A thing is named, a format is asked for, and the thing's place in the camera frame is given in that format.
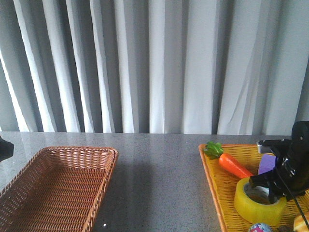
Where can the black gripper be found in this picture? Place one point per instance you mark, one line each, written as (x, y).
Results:
(6, 149)
(291, 175)

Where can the yellow tape roll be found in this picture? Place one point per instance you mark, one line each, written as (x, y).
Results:
(253, 205)

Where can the purple foam cube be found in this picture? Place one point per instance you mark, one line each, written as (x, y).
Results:
(267, 163)

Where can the brown toy animal figure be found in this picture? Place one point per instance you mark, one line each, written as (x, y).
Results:
(284, 228)

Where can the toy croissant bread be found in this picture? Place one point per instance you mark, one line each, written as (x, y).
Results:
(299, 224)

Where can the yellow woven basket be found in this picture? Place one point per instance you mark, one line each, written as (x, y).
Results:
(223, 184)

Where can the brown woven basket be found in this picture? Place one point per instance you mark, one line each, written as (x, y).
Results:
(59, 190)

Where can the orange toy carrot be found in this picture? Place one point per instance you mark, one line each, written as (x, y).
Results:
(226, 161)

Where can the grey white curtain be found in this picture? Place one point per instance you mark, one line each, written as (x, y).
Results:
(226, 67)

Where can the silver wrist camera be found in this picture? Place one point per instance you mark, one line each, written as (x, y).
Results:
(268, 146)

